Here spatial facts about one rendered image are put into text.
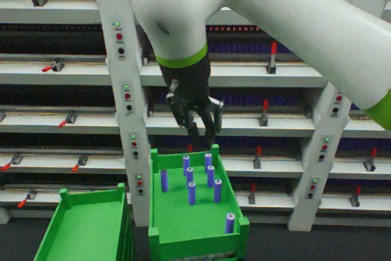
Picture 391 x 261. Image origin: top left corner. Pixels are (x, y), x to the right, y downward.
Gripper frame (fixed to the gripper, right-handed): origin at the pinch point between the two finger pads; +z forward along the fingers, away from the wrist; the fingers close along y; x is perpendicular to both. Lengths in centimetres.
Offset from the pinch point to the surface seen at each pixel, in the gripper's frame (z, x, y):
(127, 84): 1.3, 15.0, -31.5
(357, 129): 27, 33, 42
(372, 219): 76, 23, 63
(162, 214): 7.9, -19.5, -4.9
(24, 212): 54, -27, -88
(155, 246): -0.7, -27.8, -0.1
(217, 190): 7.7, -9.9, 6.3
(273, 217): 71, 9, 21
